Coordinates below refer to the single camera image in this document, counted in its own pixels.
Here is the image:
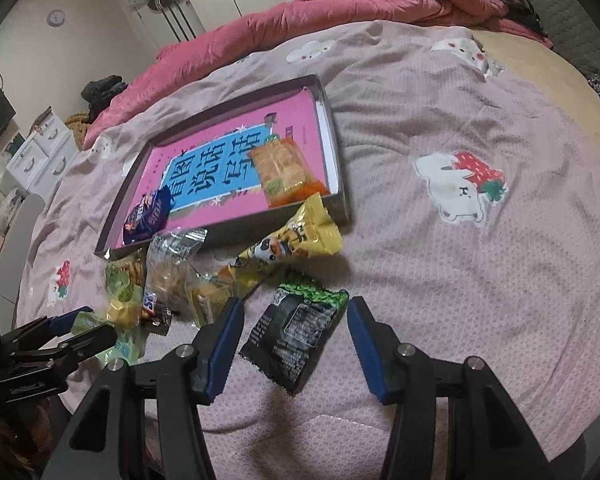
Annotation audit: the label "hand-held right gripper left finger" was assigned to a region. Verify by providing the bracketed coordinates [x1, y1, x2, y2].
[40, 297, 246, 480]

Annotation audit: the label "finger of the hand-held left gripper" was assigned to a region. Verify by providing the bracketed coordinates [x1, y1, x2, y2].
[45, 324, 118, 377]
[2, 306, 94, 350]

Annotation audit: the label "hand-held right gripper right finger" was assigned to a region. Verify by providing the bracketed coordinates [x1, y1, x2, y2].
[346, 296, 551, 480]

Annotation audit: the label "light green snack packet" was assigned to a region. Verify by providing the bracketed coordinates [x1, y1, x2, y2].
[72, 310, 146, 367]

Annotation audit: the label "small yellow cake packet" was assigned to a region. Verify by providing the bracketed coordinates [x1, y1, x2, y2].
[187, 280, 236, 328]

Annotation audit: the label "dark brown cake roll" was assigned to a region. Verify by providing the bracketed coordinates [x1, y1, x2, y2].
[142, 310, 173, 337]

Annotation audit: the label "black and green snack packet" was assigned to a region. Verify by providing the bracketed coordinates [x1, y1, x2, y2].
[238, 270, 350, 397]

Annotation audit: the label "clear green-print pastry packet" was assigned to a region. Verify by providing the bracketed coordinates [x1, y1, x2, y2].
[104, 255, 148, 306]

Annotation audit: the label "brown chocolate bar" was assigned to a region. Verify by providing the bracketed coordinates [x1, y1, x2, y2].
[140, 287, 173, 318]

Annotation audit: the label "clear crinkled snack packet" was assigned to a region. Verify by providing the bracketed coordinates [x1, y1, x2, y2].
[145, 227, 208, 321]

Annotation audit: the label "yellow panda snack packet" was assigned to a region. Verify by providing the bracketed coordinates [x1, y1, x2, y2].
[230, 192, 343, 296]

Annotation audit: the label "grey shallow cardboard box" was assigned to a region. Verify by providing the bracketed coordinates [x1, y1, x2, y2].
[94, 74, 352, 261]

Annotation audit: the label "pink printed bedsheet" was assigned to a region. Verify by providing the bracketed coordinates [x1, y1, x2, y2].
[15, 20, 600, 461]

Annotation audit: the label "blue cookie packet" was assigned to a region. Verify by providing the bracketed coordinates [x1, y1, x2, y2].
[121, 185, 173, 243]

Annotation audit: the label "white drawer cabinet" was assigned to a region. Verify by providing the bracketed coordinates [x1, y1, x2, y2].
[5, 112, 78, 201]

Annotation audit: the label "orange snack packet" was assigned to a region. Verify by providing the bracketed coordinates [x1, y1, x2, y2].
[248, 132, 331, 209]

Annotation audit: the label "pink picture book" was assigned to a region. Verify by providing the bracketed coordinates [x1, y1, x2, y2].
[125, 87, 338, 241]

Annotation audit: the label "tan knitted cloth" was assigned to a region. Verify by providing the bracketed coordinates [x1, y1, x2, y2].
[65, 112, 92, 148]

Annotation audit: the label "dark clothes pile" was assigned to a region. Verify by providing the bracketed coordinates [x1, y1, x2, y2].
[80, 75, 128, 121]

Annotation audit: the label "pink quilt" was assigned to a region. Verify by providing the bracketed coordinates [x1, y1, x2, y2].
[82, 0, 553, 148]

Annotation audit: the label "dark folded clothes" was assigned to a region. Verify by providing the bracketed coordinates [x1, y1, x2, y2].
[480, 0, 551, 36]

